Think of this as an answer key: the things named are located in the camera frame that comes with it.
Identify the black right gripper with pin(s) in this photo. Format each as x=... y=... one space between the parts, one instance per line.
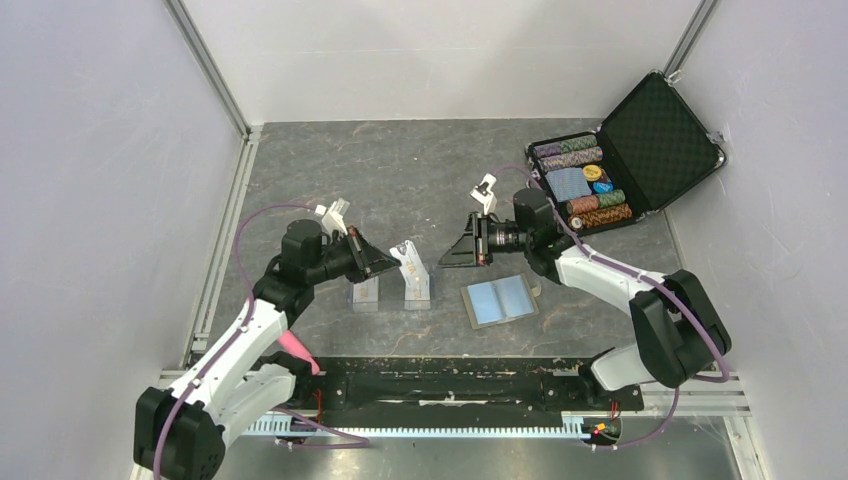
x=473 y=248

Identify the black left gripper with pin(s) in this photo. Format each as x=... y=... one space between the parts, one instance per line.
x=367 y=260

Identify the clear acrylic card box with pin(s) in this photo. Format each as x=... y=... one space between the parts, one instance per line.
x=417 y=293
x=364 y=296

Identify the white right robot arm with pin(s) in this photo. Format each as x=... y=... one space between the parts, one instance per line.
x=678 y=332

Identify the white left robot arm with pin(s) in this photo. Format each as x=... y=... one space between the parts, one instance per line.
x=183 y=431

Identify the poker chips in case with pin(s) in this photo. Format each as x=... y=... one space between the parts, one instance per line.
x=579 y=175

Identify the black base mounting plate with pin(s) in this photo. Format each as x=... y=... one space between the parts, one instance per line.
x=448 y=392

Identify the black poker chip case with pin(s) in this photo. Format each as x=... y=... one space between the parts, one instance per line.
x=661 y=149

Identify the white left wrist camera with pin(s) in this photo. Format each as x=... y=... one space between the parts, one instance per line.
x=332 y=216

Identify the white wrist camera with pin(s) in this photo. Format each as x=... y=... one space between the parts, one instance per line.
x=483 y=193
x=332 y=216

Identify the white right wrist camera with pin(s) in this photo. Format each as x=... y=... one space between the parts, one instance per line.
x=483 y=193

